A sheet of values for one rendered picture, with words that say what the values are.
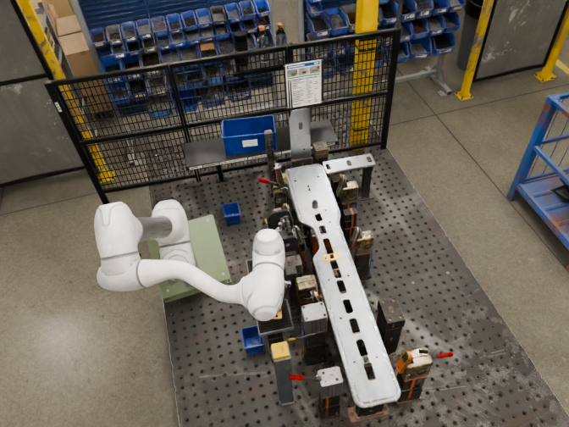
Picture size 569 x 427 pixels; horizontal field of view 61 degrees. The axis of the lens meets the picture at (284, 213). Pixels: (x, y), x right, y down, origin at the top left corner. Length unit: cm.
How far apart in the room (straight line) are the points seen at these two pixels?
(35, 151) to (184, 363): 254
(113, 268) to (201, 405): 85
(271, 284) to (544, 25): 430
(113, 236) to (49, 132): 259
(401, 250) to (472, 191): 155
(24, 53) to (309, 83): 206
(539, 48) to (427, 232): 301
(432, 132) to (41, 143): 337
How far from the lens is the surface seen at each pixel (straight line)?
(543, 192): 410
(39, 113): 418
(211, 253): 258
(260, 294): 146
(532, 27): 525
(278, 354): 188
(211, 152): 286
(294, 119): 262
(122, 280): 179
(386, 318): 212
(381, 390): 200
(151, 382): 325
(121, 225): 178
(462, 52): 552
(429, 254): 276
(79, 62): 492
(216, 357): 242
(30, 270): 410
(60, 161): 447
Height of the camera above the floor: 285
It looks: 48 degrees down
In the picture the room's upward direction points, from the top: 5 degrees counter-clockwise
